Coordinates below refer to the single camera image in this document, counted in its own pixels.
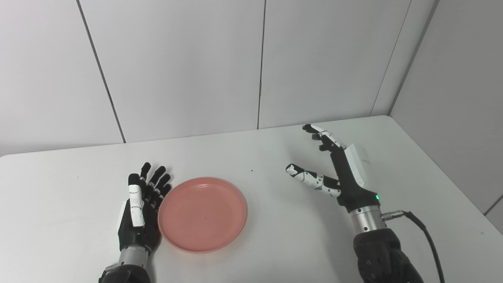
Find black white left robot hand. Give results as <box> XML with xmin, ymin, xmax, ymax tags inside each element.
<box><xmin>117</xmin><ymin>162</ymin><xmax>173</xmax><ymax>252</ymax></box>

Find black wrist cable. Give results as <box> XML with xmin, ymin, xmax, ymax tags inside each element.
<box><xmin>380</xmin><ymin>210</ymin><xmax>446</xmax><ymax>283</ymax></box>

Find pink round plate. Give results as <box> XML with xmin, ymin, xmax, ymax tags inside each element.
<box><xmin>158</xmin><ymin>177</ymin><xmax>248</xmax><ymax>253</ymax></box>

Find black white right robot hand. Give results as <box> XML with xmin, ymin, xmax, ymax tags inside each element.
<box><xmin>286</xmin><ymin>124</ymin><xmax>381</xmax><ymax>213</ymax></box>

